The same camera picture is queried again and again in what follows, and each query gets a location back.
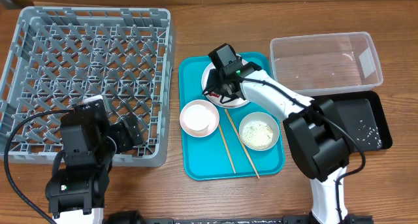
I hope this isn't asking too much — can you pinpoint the wooden chopstick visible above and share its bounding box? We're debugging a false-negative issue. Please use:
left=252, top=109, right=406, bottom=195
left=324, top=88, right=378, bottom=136
left=217, top=123, right=236, bottom=174
left=224, top=108, right=260, bottom=179

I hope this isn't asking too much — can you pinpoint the pink bowl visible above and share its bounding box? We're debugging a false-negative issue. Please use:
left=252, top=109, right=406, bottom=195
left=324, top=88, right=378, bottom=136
left=180, top=99, right=219, bottom=138

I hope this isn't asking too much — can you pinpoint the grey bowl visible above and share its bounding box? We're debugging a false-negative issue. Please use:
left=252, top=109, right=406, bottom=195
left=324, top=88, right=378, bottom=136
left=239, top=112, right=280, bottom=151

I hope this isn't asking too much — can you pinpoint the white paper cup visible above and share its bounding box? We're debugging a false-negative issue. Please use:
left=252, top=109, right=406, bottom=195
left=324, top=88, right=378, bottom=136
left=185, top=104, right=209, bottom=131

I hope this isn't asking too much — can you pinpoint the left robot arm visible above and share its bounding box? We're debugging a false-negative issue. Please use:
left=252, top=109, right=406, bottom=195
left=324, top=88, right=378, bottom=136
left=45, top=99, right=144, bottom=223

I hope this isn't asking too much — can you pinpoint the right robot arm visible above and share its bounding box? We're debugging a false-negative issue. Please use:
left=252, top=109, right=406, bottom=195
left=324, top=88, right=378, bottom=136
left=203, top=62, right=365, bottom=223

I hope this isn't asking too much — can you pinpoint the white round plate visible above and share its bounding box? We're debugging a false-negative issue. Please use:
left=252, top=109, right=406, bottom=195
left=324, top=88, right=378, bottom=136
left=201, top=59, right=249, bottom=108

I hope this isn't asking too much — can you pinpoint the teal plastic tray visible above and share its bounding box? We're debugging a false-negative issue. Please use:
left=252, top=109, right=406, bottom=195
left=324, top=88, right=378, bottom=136
left=178, top=56, right=285, bottom=181

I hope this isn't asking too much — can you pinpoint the clear plastic bin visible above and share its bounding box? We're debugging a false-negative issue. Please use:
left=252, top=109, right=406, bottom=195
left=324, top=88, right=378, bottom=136
left=270, top=31, right=383, bottom=96

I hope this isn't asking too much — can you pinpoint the grey plastic dish rack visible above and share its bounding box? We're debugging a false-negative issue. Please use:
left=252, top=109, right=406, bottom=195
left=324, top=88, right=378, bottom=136
left=1, top=7, right=175, bottom=167

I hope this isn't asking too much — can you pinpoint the black tray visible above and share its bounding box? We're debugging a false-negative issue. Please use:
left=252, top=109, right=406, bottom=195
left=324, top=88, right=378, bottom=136
left=314, top=91, right=393, bottom=151

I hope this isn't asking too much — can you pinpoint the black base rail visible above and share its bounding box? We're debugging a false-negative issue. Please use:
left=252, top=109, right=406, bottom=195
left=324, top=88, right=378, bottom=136
left=104, top=210, right=374, bottom=224

